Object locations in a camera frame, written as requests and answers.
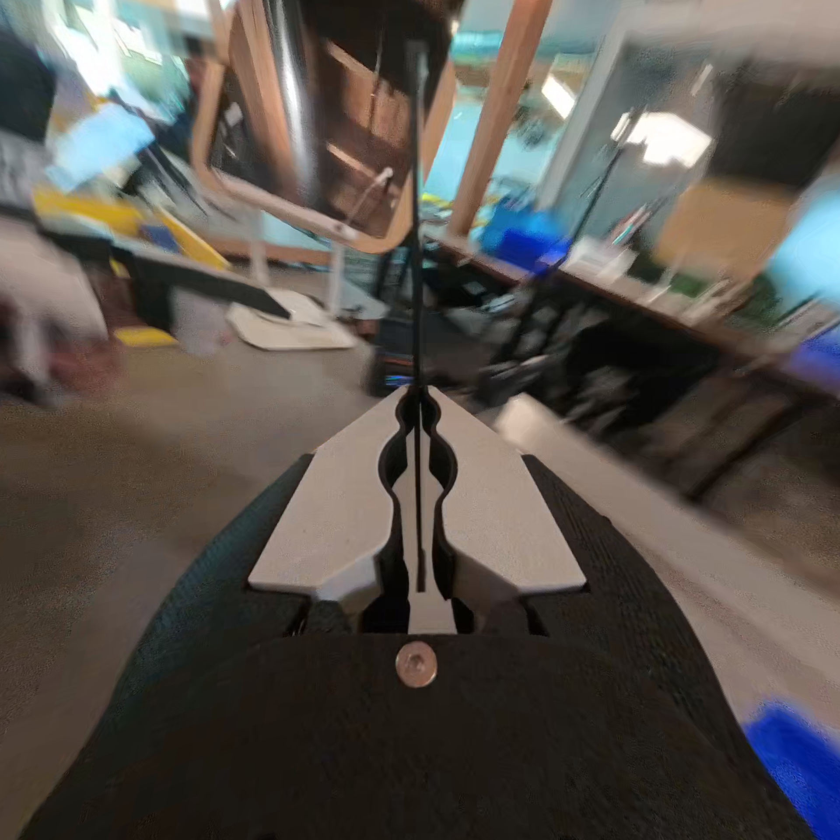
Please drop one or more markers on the long wooden desk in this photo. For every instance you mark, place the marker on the long wooden desk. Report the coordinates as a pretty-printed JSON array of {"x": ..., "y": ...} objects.
[{"x": 722, "y": 331}]

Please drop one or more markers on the yellow bin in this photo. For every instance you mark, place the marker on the yellow bin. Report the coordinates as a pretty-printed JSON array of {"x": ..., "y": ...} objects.
[{"x": 98, "y": 210}]

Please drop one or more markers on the wood-framed mirror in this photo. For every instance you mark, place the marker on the wood-framed mirror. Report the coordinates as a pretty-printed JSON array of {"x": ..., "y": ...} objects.
[{"x": 341, "y": 131}]

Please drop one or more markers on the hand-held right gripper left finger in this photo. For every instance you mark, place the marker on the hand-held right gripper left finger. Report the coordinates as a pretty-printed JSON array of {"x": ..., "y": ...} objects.
[{"x": 328, "y": 518}]

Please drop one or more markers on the blue bin with tag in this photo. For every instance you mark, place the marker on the blue bin with tag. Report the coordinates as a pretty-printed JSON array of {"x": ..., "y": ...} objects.
[{"x": 794, "y": 761}]

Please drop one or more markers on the small blue bin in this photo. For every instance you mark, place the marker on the small blue bin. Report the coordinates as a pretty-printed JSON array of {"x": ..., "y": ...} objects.
[{"x": 525, "y": 239}]

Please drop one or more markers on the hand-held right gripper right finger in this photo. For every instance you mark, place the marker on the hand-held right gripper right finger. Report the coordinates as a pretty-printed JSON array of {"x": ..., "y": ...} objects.
[{"x": 505, "y": 518}]

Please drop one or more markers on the wooden post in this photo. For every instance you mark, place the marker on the wooden post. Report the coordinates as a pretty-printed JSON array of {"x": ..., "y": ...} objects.
[{"x": 499, "y": 111}]

